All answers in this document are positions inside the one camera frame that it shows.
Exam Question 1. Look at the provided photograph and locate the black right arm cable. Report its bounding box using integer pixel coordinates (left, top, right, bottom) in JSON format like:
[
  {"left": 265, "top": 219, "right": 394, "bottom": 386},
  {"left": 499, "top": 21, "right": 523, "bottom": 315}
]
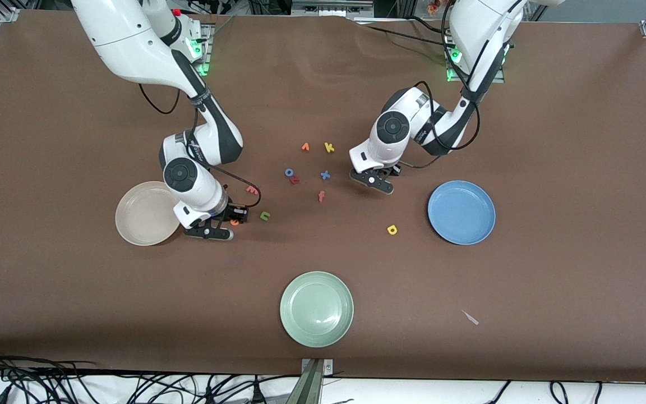
[{"left": 139, "top": 83, "right": 262, "bottom": 211}]

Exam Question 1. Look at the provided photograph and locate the brown table cover sheet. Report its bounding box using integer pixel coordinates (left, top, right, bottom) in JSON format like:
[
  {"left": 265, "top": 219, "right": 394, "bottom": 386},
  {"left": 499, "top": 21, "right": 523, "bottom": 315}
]
[{"left": 0, "top": 10, "right": 646, "bottom": 383}]

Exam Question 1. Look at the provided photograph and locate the grey metal background beam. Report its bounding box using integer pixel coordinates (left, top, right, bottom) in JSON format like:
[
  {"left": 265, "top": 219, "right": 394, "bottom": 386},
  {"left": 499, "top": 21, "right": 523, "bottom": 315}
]
[{"left": 291, "top": 0, "right": 375, "bottom": 19}]

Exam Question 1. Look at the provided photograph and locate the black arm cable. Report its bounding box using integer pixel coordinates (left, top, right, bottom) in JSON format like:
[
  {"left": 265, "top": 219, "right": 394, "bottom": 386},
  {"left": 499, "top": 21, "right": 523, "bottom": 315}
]
[
  {"left": 139, "top": 83, "right": 262, "bottom": 211},
  {"left": 399, "top": 0, "right": 481, "bottom": 169}
]

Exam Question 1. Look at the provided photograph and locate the metal table edge bracket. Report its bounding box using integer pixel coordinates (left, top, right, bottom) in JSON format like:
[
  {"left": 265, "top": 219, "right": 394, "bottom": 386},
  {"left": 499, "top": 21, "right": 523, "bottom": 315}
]
[{"left": 287, "top": 358, "right": 335, "bottom": 404}]

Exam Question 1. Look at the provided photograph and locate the black cable across table cover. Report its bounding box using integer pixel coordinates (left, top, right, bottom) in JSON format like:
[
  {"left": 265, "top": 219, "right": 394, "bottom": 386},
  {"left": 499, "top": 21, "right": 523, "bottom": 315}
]
[{"left": 357, "top": 22, "right": 453, "bottom": 48}]

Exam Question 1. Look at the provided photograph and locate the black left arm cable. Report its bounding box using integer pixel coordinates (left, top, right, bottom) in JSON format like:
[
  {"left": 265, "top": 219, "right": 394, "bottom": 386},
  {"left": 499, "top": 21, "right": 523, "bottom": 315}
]
[{"left": 399, "top": 0, "right": 481, "bottom": 169}]

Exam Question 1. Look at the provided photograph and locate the pale green plate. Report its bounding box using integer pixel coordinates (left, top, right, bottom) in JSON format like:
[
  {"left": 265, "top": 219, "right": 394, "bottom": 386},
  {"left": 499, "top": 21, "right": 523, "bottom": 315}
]
[{"left": 279, "top": 271, "right": 354, "bottom": 348}]

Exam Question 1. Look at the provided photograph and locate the blue plate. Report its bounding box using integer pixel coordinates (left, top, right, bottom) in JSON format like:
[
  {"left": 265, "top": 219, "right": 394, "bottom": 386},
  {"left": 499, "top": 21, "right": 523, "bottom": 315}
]
[{"left": 427, "top": 180, "right": 496, "bottom": 246}]

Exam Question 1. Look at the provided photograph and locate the beige brown plate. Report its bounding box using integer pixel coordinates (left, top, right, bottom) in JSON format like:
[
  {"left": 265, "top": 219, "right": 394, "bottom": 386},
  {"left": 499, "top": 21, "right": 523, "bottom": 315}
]
[{"left": 115, "top": 181, "right": 184, "bottom": 246}]

